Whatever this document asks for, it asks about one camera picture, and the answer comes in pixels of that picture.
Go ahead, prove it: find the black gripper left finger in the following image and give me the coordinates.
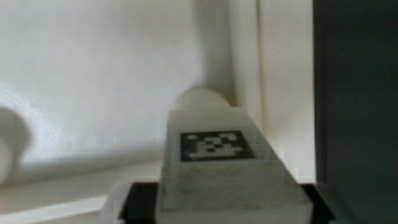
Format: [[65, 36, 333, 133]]
[[118, 182, 157, 224]]

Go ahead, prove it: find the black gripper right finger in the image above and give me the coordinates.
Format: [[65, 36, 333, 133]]
[[301, 184, 335, 224]]

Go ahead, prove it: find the white table leg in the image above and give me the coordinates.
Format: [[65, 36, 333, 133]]
[[154, 89, 312, 224]]

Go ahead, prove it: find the white square tabletop tray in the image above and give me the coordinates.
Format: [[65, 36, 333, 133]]
[[0, 0, 264, 224]]

